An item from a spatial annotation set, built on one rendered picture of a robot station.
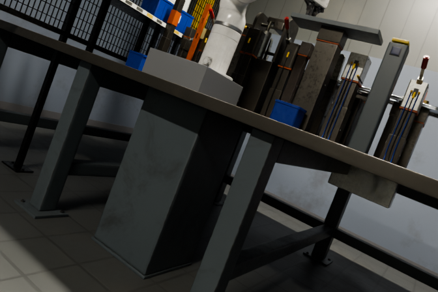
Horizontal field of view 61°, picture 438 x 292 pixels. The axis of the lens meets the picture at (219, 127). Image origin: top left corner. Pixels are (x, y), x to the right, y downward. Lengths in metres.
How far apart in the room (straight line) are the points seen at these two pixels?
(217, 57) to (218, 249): 0.72
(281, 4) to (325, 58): 2.62
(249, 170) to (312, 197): 2.55
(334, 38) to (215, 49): 0.49
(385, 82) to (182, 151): 0.80
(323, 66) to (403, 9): 2.32
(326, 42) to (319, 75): 0.14
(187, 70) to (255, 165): 0.47
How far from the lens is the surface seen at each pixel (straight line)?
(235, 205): 1.13
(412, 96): 1.68
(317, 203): 3.63
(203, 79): 1.34
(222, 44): 1.49
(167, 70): 1.43
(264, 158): 1.10
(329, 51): 1.61
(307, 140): 1.02
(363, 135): 1.52
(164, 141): 1.41
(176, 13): 2.29
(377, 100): 1.53
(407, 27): 3.79
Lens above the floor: 0.68
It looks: 3 degrees down
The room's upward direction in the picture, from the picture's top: 21 degrees clockwise
